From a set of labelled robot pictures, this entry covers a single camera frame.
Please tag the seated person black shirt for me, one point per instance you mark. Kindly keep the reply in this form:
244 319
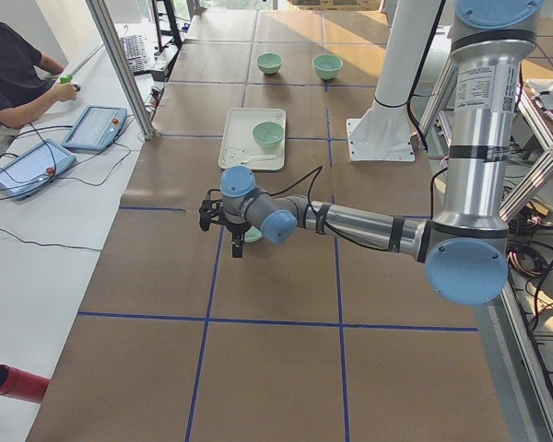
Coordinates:
24 96

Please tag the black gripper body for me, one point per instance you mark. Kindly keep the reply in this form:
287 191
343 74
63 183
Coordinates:
236 228

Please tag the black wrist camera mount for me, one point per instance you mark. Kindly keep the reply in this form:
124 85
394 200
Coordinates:
210 213

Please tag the near blue teach pendant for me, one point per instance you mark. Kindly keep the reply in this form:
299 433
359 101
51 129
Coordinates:
31 171

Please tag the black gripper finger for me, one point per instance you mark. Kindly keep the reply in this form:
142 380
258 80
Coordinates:
237 243

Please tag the green bowl on tray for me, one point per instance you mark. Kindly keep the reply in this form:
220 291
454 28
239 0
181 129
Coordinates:
268 135

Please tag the aluminium frame post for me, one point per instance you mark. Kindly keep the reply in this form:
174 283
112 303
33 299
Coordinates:
105 26

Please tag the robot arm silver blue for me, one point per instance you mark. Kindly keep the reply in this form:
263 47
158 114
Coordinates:
463 246

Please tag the far blue teach pendant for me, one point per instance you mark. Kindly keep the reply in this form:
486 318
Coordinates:
95 129

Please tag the green bowl with ice cubes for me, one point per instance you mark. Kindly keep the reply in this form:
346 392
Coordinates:
327 66

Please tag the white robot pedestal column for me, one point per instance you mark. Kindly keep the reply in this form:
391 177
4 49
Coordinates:
383 132

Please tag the cream bear tray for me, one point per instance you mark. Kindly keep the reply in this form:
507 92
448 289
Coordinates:
237 141

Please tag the red cylinder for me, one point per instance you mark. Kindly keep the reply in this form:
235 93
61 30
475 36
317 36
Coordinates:
22 385

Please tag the white plastic spoon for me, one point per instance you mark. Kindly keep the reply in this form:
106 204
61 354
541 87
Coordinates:
246 160

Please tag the blue teach pendant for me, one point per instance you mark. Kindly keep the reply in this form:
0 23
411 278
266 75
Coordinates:
95 129
31 171

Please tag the black keyboard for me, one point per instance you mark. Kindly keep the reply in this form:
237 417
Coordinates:
135 53

